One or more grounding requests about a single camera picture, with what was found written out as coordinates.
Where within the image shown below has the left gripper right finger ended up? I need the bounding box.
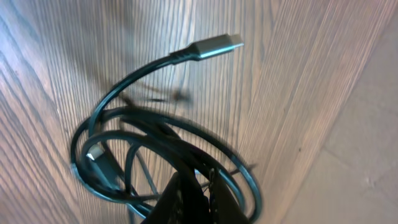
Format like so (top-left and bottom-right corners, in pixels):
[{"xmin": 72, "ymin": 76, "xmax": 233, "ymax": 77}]
[{"xmin": 209, "ymin": 169, "xmax": 249, "ymax": 224}]

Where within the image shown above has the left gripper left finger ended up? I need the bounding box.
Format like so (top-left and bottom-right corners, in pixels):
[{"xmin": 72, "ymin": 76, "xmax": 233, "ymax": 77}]
[{"xmin": 141, "ymin": 172, "xmax": 199, "ymax": 224}]

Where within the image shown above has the thick black usb cable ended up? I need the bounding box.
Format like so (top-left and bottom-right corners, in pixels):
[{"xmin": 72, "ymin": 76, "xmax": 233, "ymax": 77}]
[{"xmin": 70, "ymin": 33, "xmax": 264, "ymax": 223}]

